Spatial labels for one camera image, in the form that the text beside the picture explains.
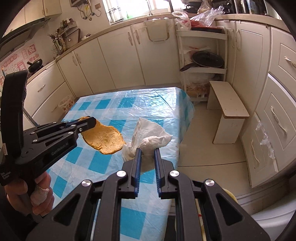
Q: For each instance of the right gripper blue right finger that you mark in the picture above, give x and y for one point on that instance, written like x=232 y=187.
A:
x=159 y=168

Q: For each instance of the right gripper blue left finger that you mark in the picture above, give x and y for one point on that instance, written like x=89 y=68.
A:
x=135 y=174

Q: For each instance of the orange peel piece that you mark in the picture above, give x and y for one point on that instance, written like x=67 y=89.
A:
x=106 y=139

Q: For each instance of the yellow plastic trash bucket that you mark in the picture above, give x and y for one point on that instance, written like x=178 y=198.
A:
x=217 y=211

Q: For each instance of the white lower kitchen cabinets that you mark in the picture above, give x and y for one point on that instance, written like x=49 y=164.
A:
x=261 y=70

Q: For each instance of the left hand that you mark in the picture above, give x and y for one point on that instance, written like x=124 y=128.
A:
x=21 y=201

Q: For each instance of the floral patterned waste bin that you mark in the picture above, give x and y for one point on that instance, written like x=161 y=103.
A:
x=66 y=103

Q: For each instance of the blue checkered plastic tablecloth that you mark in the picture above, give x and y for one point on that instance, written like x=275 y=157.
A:
x=143 y=218

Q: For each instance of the black wok on stove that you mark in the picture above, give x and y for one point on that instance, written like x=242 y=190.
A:
x=35 y=66

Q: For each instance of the black range hood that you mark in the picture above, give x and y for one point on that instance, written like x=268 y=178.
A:
x=18 y=37

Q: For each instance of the white wooden stool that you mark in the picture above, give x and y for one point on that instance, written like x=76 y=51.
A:
x=222 y=96

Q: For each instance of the utensil rack on counter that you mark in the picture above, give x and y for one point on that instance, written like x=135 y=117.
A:
x=65 y=37

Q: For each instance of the black frying pan with lid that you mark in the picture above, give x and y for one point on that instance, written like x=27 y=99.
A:
x=204 y=59

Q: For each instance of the white storage shelf rack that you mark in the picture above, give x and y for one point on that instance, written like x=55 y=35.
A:
x=195 y=81

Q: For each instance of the plastic bags on counter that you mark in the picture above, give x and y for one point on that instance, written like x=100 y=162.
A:
x=204 y=17

